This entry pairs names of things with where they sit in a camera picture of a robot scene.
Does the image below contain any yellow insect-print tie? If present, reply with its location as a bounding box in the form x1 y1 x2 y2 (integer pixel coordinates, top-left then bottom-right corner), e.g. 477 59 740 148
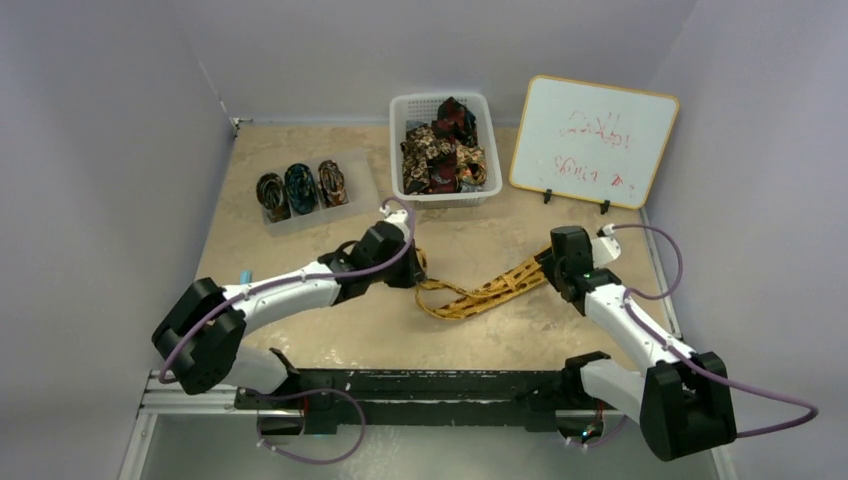
415 246 550 321

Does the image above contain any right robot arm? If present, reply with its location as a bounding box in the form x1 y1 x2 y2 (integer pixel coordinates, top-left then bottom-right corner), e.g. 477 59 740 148
537 224 738 461

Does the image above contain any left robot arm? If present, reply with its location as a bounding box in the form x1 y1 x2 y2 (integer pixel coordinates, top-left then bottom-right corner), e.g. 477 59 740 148
152 212 423 409

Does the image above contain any rolled pink brown tie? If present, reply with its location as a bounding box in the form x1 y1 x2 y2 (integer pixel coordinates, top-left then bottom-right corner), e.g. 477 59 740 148
318 159 349 207

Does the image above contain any brown floral tie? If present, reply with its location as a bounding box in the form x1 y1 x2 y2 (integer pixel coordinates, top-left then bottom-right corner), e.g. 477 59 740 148
400 125 488 195

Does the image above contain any rolled blue green tie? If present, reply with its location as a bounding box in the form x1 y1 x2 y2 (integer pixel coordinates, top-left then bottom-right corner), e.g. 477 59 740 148
284 163 318 215

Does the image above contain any dark red tie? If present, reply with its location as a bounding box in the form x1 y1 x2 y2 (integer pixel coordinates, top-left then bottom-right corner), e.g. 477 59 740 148
429 97 486 194

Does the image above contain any rolled dark striped tie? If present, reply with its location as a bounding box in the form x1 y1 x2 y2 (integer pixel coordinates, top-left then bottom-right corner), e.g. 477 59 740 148
256 172 291 223

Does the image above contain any white plastic basket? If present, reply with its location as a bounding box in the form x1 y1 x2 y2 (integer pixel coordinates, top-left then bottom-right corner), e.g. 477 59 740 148
390 92 503 209

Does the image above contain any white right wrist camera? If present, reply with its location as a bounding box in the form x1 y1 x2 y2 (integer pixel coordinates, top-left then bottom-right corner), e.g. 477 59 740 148
591 224 622 268

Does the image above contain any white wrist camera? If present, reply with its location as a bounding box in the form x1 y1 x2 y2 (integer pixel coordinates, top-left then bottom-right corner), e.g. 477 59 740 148
591 224 622 268
379 205 414 236

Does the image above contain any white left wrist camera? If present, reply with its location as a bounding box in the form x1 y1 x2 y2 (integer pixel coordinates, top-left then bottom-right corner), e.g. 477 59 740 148
379 205 414 236

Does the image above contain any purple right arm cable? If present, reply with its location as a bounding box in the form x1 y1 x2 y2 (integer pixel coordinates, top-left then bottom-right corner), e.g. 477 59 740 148
609 223 819 440

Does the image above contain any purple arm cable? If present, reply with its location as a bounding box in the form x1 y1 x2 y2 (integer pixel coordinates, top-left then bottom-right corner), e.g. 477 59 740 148
157 196 417 386
609 223 819 440

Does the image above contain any whiteboard with yellow frame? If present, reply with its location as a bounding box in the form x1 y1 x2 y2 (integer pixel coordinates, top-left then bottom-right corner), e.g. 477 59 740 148
509 75 680 210

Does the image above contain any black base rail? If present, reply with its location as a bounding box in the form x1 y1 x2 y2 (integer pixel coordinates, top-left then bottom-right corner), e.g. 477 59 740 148
235 368 610 434

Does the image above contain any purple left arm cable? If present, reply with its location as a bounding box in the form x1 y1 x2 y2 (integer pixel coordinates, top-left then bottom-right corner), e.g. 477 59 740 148
157 196 417 386

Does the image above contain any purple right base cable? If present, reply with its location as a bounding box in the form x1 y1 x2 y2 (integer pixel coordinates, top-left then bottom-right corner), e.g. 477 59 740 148
564 413 631 450

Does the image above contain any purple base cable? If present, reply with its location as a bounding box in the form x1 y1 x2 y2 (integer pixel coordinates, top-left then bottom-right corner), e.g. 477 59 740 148
564 413 631 450
256 387 367 465

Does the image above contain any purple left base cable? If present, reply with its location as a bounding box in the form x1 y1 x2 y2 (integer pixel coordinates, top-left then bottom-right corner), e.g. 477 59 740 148
256 387 367 465

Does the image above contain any aluminium frame rail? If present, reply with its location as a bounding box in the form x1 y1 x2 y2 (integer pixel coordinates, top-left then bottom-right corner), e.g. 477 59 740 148
119 370 246 480

